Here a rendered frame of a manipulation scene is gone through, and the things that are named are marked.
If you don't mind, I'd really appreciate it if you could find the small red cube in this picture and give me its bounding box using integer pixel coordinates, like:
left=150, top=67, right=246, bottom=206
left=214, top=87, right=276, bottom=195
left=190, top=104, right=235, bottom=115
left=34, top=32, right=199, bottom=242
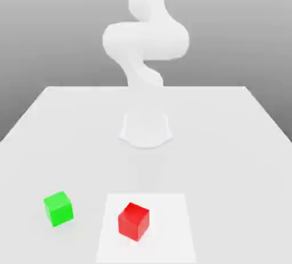
left=117, top=201, right=151, bottom=242

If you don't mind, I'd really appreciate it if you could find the small green cube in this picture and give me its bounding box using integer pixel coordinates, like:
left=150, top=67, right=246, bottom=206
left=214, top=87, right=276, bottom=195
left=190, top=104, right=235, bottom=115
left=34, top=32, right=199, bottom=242
left=43, top=190, right=74, bottom=228

